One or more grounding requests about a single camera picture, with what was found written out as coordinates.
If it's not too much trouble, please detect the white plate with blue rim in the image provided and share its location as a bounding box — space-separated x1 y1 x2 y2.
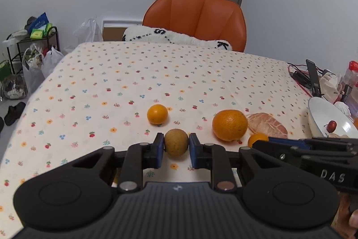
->
308 97 357 138

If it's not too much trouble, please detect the green-brown round fruit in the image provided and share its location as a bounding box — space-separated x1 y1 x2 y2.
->
164 129 189 157

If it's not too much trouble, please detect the peeled pomelo segment back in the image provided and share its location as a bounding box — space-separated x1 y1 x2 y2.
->
247 112 288 139

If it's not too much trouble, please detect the green package on shelf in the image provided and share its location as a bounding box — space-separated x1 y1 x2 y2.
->
30 23 53 39

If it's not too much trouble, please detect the white fluffy cushion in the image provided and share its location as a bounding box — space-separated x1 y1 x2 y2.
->
122 26 232 51

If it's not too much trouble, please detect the white shopping bag red print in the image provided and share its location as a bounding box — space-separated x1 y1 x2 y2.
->
41 47 64 78

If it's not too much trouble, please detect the white bag with peels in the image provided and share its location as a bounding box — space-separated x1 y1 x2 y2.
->
319 71 342 104

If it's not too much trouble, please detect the orange leather chair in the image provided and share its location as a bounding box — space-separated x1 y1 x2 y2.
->
143 0 247 52

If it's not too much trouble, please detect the translucent plastic bag by wall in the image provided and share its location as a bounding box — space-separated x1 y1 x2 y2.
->
73 18 103 44

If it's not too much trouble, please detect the black shoe right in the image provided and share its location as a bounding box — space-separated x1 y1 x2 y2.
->
4 102 26 126

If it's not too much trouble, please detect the black smartphone on stand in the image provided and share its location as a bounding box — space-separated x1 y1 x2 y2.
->
306 59 322 98

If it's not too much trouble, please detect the red jujube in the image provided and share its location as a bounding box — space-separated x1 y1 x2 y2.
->
325 120 337 133

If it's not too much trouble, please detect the red snack package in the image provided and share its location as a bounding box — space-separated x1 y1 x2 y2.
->
342 61 358 88

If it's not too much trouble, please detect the black metal shelf rack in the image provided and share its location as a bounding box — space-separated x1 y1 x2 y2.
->
2 26 60 74

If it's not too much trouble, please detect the clear bag on floor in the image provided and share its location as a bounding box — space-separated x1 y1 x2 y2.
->
1 75 27 100

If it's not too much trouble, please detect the white bag with groceries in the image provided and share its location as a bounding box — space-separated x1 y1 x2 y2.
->
22 43 45 94

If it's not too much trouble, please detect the person's right hand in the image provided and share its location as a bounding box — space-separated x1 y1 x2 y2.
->
334 192 357 239

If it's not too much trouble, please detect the small orange kumquat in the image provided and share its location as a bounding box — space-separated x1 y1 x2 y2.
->
147 104 168 125
247 133 269 148

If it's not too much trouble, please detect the floral tablecloth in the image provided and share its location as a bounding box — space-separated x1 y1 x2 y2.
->
1 42 311 238

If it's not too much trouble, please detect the large orange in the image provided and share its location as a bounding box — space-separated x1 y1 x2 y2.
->
212 110 248 142

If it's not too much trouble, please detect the blue package on shelf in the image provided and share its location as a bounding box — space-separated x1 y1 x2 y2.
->
24 12 49 34

